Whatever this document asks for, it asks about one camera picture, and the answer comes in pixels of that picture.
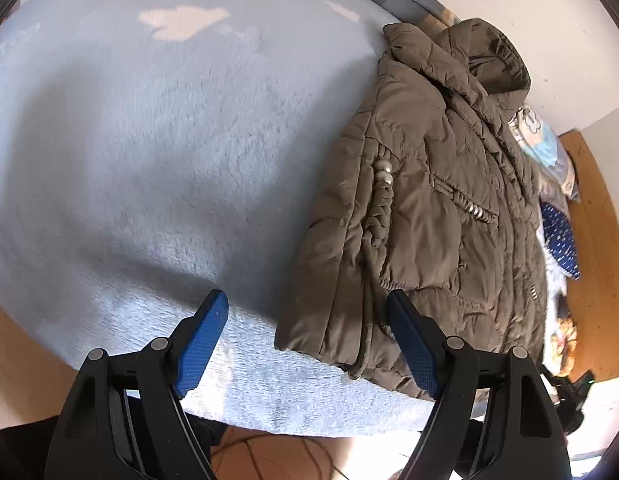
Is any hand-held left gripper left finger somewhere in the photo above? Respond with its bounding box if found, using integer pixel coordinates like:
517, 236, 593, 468
44, 289, 230, 480

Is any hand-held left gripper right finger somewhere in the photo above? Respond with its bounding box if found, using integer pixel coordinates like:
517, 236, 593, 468
387, 289, 573, 480

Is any orange yellow cloth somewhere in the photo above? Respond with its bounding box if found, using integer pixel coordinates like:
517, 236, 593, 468
553, 314, 579, 376

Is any wooden headboard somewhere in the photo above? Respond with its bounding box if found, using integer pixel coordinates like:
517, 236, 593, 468
558, 130, 619, 383

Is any light blue fleece blanket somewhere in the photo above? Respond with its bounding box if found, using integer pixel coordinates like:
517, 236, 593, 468
0, 0, 440, 437

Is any navy star print pillow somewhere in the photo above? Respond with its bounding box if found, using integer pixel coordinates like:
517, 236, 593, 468
539, 202, 581, 281

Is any olive brown puffer jacket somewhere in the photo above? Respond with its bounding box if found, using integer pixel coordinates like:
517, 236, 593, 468
274, 17, 550, 403

